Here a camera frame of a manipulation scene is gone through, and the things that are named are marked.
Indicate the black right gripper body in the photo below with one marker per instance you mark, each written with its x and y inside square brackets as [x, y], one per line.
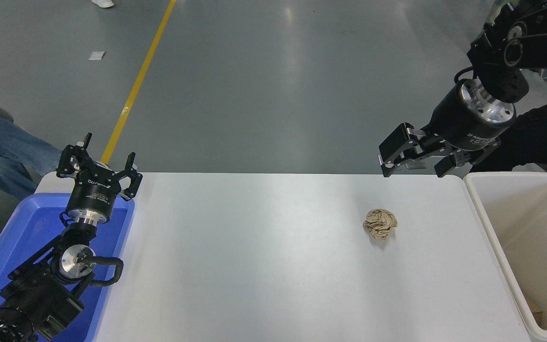
[454, 123]

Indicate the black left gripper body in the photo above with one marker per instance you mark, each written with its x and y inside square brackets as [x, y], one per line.
[94, 192]

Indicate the tan paper ball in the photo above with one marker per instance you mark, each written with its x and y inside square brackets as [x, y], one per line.
[380, 224]

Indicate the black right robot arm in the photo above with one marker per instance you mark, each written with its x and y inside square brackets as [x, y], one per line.
[539, 42]

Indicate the silver floor plate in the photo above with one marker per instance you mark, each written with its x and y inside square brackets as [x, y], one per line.
[416, 165]

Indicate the seated person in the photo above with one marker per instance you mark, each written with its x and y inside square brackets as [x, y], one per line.
[3, 142]

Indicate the person beside bin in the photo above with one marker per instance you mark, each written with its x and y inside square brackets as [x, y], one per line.
[539, 137]

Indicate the blue plastic tray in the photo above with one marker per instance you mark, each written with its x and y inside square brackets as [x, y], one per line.
[12, 237]

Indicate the white paper scrap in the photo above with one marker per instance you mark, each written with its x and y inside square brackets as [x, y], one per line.
[96, 55]

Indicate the large pale plastic bin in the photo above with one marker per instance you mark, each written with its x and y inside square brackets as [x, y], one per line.
[539, 228]

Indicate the white shoe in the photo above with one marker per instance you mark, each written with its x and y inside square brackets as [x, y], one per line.
[102, 2]

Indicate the tan cardboard scrap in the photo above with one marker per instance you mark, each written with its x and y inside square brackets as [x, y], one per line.
[535, 311]

